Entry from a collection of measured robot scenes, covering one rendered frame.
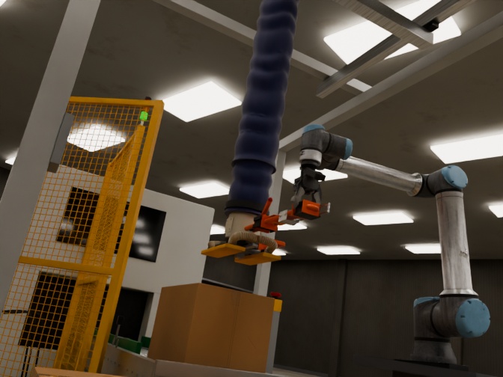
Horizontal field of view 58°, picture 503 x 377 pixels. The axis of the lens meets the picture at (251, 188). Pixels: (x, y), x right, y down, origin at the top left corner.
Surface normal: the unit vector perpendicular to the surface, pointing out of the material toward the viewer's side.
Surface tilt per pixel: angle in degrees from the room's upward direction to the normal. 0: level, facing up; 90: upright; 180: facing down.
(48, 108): 90
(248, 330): 90
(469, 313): 93
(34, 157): 90
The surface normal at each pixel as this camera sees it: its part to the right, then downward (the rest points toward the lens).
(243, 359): 0.45, -0.22
